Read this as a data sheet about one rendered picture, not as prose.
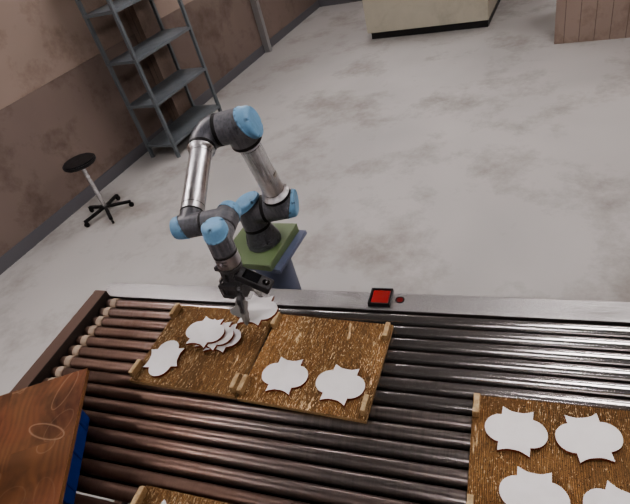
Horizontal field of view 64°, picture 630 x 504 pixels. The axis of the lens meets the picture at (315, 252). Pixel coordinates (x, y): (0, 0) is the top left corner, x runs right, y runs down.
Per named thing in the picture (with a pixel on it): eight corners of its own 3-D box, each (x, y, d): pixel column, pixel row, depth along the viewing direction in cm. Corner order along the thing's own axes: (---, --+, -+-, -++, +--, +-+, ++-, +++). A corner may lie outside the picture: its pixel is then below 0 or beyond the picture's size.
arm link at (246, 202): (246, 217, 219) (234, 192, 211) (275, 211, 216) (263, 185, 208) (240, 234, 210) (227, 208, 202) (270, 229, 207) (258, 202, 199)
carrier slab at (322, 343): (280, 316, 178) (279, 313, 177) (394, 327, 162) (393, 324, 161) (237, 401, 154) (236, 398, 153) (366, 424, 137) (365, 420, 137)
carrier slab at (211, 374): (181, 307, 194) (180, 304, 193) (276, 315, 179) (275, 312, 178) (130, 383, 170) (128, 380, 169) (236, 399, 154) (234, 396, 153)
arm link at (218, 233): (228, 212, 145) (221, 230, 139) (240, 241, 152) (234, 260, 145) (203, 215, 147) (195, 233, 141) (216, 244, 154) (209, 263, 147)
